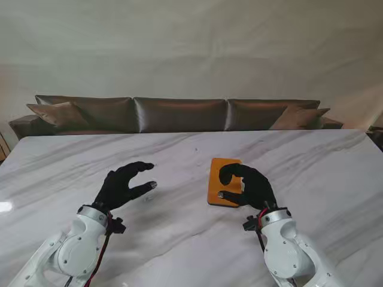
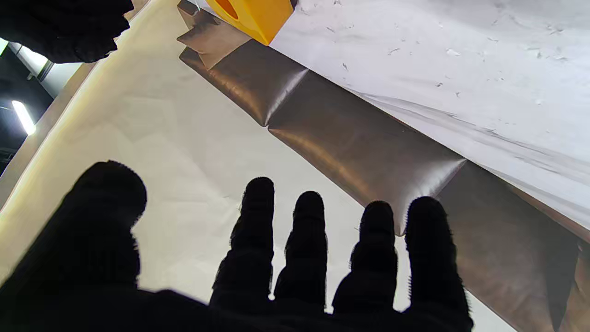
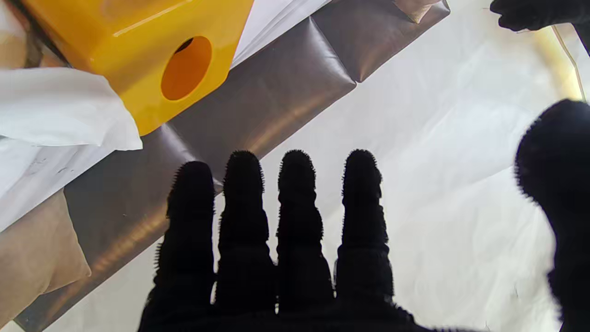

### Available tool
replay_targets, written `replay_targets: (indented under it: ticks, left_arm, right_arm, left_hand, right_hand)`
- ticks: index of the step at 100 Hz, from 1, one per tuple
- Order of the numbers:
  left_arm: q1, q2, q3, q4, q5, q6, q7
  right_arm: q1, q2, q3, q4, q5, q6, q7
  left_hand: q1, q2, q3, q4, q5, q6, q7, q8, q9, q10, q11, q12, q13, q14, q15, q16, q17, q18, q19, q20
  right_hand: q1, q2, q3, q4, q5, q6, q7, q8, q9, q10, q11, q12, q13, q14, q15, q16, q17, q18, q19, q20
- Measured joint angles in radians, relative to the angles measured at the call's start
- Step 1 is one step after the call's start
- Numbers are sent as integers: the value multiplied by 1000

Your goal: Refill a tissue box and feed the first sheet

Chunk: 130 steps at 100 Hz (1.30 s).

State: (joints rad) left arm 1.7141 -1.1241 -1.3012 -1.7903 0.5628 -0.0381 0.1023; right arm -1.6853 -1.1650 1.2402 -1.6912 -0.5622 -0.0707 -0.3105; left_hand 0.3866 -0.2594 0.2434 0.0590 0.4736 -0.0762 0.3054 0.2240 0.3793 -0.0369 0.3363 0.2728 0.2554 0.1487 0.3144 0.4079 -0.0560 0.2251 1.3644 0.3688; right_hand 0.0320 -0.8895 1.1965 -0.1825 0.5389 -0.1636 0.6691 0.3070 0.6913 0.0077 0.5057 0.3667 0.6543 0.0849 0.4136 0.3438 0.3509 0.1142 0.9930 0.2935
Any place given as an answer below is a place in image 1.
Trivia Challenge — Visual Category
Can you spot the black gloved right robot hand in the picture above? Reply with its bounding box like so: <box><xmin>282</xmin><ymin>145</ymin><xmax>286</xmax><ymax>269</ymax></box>
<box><xmin>218</xmin><ymin>163</ymin><xmax>279</xmax><ymax>212</ymax></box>

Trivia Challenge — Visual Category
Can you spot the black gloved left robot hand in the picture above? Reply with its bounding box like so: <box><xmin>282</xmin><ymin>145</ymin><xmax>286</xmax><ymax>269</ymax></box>
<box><xmin>92</xmin><ymin>161</ymin><xmax>159</xmax><ymax>212</ymax></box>

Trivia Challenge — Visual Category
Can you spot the orange tissue box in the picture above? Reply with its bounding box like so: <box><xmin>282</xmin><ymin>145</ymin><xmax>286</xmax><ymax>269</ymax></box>
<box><xmin>206</xmin><ymin>157</ymin><xmax>245</xmax><ymax>209</ymax></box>

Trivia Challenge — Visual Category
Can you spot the brown leather sofa back cushion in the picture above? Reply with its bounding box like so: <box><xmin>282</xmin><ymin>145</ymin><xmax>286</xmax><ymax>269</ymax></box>
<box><xmin>35</xmin><ymin>94</ymin><xmax>134</xmax><ymax>132</ymax></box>
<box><xmin>133</xmin><ymin>97</ymin><xmax>227</xmax><ymax>133</ymax></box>
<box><xmin>226</xmin><ymin>99</ymin><xmax>321</xmax><ymax>132</ymax></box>

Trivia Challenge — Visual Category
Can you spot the brown throw pillow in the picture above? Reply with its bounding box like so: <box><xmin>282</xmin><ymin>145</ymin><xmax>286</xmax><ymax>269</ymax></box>
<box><xmin>26</xmin><ymin>101</ymin><xmax>90</xmax><ymax>130</ymax></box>
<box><xmin>269</xmin><ymin>105</ymin><xmax>331</xmax><ymax>130</ymax></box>

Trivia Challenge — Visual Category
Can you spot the brown leather sofa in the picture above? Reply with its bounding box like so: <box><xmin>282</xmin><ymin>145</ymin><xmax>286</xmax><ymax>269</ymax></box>
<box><xmin>8</xmin><ymin>94</ymin><xmax>344</xmax><ymax>141</ymax></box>

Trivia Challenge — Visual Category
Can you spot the wooden furniture piece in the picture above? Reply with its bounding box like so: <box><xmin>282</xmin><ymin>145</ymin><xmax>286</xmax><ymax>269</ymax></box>
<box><xmin>0</xmin><ymin>131</ymin><xmax>8</xmax><ymax>162</ymax></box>

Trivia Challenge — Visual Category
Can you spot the dark background object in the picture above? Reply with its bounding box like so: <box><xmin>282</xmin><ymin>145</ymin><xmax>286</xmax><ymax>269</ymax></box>
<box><xmin>366</xmin><ymin>125</ymin><xmax>383</xmax><ymax>150</ymax></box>

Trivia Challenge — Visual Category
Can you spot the red black right arm cable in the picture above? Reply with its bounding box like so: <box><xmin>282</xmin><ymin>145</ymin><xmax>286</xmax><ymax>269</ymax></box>
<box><xmin>256</xmin><ymin>208</ymin><xmax>270</xmax><ymax>254</ymax></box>

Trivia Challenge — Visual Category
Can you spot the red black arm cable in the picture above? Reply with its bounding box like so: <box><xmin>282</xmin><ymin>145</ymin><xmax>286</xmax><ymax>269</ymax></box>
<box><xmin>256</xmin><ymin>208</ymin><xmax>270</xmax><ymax>254</ymax></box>
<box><xmin>64</xmin><ymin>211</ymin><xmax>117</xmax><ymax>287</ymax></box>

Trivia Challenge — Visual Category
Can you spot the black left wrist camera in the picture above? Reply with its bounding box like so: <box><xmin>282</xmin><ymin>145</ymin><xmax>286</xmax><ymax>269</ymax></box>
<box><xmin>107</xmin><ymin>217</ymin><xmax>126</xmax><ymax>236</ymax></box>

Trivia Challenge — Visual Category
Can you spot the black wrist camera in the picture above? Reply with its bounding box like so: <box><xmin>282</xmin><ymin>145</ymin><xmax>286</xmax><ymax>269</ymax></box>
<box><xmin>107</xmin><ymin>217</ymin><xmax>126</xmax><ymax>236</ymax></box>
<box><xmin>242</xmin><ymin>215</ymin><xmax>261</xmax><ymax>233</ymax></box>

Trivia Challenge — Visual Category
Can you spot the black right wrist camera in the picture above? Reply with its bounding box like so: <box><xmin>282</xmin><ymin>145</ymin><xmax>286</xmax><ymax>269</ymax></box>
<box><xmin>242</xmin><ymin>215</ymin><xmax>261</xmax><ymax>233</ymax></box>

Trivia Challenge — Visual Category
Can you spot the red black left arm cable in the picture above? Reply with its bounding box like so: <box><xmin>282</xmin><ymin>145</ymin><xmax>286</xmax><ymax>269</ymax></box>
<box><xmin>64</xmin><ymin>211</ymin><xmax>117</xmax><ymax>287</ymax></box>

